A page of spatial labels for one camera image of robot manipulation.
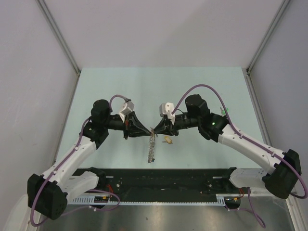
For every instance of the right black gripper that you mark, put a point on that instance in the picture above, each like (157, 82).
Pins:
(166, 127)

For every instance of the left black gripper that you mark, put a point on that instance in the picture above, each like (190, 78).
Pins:
(133, 128)

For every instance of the metal key organizer ring disc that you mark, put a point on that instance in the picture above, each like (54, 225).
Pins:
(152, 141)

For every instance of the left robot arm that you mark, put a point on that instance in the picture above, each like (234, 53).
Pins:
(50, 192)

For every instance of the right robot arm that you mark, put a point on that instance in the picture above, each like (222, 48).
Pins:
(279, 171)

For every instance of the green key tag key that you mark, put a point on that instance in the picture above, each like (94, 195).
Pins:
(223, 111)

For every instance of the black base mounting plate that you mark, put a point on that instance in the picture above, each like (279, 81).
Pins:
(165, 185)

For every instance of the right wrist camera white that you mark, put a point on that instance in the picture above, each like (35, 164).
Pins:
(166, 109)

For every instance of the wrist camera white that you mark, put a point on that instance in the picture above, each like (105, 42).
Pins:
(126, 109)
(166, 109)

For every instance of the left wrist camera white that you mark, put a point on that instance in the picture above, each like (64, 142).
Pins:
(126, 109)

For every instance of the right aluminium frame post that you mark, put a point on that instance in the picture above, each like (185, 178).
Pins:
(274, 23)

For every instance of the aluminium frame post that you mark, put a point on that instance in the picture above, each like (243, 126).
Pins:
(274, 23)
(58, 34)

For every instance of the left aluminium frame post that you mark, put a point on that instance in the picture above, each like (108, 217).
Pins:
(58, 34)

